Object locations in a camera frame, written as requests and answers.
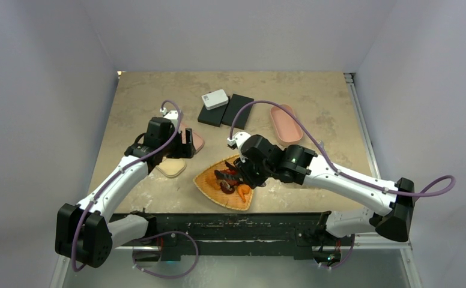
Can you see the white small device box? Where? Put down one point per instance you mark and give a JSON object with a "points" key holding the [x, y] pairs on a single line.
{"points": [[215, 99]]}

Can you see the left black box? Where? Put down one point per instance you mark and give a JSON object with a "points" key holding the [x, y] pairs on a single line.
{"points": [[214, 116]]}

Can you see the fried chicken piece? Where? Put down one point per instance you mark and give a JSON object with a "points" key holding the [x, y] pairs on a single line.
{"points": [[212, 181]]}

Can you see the right aluminium rail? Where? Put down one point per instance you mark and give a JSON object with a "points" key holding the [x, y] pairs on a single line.
{"points": [[367, 141]]}

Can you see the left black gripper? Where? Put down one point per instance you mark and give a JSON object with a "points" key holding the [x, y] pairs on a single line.
{"points": [[184, 150]]}

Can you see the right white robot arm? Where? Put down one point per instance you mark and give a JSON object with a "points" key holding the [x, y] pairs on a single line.
{"points": [[387, 205]]}

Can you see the woven bamboo basket tray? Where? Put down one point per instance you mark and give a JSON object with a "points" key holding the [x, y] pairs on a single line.
{"points": [[230, 201]]}

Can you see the dark brown meat slice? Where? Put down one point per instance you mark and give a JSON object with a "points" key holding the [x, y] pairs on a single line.
{"points": [[226, 188]]}

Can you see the right black box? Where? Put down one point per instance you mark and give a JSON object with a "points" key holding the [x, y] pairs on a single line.
{"points": [[236, 103]]}

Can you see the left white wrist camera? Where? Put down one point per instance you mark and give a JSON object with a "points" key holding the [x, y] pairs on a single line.
{"points": [[172, 115]]}

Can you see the pink lunch box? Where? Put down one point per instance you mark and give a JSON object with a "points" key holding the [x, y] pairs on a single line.
{"points": [[286, 129]]}

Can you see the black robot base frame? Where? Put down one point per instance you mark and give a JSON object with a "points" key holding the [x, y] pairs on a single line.
{"points": [[299, 235]]}

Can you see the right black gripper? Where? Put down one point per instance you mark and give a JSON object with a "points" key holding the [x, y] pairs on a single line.
{"points": [[243, 167]]}

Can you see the black metal tongs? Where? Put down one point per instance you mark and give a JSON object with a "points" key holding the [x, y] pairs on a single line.
{"points": [[230, 176]]}

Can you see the pink lunch box lid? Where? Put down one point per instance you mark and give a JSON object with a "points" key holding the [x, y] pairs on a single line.
{"points": [[198, 141]]}

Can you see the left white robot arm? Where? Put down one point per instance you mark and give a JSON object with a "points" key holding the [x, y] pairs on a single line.
{"points": [[85, 232]]}

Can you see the beige lunch box lid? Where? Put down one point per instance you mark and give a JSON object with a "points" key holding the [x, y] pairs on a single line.
{"points": [[171, 167]]}

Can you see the black box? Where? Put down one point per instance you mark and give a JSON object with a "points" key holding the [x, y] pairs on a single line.
{"points": [[236, 103], [214, 116]]}

